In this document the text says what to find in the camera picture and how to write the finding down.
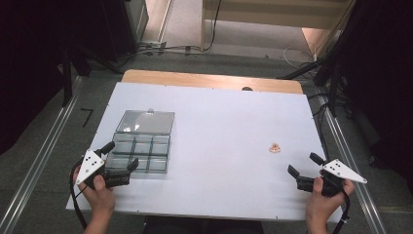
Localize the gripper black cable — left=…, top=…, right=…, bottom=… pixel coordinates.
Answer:
left=330, top=189, right=352, bottom=234
left=68, top=158, right=90, bottom=230

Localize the light wooden furniture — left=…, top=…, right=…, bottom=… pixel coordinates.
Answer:
left=200, top=0, right=357, bottom=52

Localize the black metal stand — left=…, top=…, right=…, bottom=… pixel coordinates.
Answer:
left=280, top=55, right=345, bottom=118
left=59, top=45, right=125, bottom=107

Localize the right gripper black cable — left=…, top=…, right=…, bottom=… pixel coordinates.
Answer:
left=330, top=189, right=352, bottom=234

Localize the white table sheet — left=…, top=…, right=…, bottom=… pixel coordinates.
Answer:
left=65, top=81, right=344, bottom=223

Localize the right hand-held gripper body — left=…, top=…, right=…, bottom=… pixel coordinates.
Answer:
left=295, top=158, right=368, bottom=198

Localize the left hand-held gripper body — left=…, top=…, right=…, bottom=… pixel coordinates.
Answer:
left=75, top=147, right=131, bottom=191

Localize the person's left hand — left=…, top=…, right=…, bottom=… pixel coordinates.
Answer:
left=72, top=159, right=117, bottom=218

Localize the person's right hand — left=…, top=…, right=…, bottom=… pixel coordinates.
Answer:
left=305, top=169, right=357, bottom=228

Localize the black floor cable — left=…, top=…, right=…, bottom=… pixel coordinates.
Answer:
left=113, top=0, right=223, bottom=66

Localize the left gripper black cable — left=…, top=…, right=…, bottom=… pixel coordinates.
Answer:
left=68, top=158, right=90, bottom=230

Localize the white floor cable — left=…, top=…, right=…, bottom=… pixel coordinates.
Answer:
left=282, top=46, right=317, bottom=70

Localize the metal floor rail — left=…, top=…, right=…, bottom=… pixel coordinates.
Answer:
left=0, top=75, right=86, bottom=234
left=317, top=94, right=389, bottom=234

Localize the clear plastic compartment box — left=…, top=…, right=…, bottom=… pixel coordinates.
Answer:
left=103, top=108, right=175, bottom=175

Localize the dark cabinet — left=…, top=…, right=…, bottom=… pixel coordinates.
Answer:
left=96, top=0, right=150, bottom=62

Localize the wooden table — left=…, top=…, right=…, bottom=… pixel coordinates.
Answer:
left=121, top=68, right=304, bottom=96

